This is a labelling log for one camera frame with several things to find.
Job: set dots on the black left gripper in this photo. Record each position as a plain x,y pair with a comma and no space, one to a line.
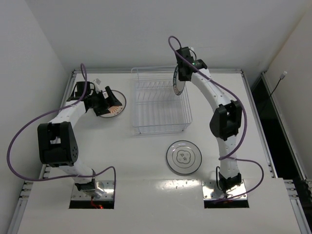
103,104

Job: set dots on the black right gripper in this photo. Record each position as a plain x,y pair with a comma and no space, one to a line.
183,75

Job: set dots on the green rimmed lettered plate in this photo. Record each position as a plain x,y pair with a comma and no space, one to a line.
178,86

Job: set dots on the white plate with cloud motif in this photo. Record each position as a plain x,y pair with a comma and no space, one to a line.
183,157

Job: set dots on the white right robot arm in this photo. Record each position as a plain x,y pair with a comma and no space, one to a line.
226,119

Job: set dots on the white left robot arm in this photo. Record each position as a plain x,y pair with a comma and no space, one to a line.
58,147

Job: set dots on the orange sunburst plate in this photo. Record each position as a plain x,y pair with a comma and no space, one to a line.
116,110

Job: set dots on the white wire dish rack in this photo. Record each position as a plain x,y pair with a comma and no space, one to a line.
157,109

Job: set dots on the aluminium table frame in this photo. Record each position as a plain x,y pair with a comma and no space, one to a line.
160,176

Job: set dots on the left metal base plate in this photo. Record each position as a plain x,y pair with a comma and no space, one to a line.
101,190

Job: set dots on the metal base plate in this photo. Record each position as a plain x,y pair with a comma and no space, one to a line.
211,191
101,190

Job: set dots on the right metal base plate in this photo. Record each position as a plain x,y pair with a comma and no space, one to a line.
211,191

